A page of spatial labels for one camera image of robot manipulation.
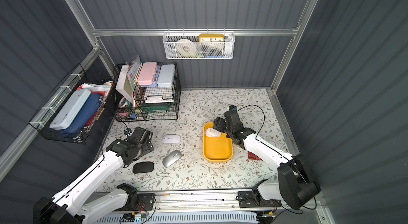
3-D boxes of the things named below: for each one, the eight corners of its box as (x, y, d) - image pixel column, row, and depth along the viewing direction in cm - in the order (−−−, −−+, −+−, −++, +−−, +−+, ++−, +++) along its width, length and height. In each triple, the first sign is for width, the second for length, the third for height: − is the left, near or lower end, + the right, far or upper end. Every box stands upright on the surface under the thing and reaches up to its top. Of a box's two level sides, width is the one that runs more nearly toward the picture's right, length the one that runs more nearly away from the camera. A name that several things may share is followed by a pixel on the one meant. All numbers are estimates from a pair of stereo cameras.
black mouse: (133, 173, 84) (131, 172, 82) (136, 163, 88) (134, 161, 86) (153, 173, 84) (151, 172, 82) (155, 162, 88) (154, 161, 86)
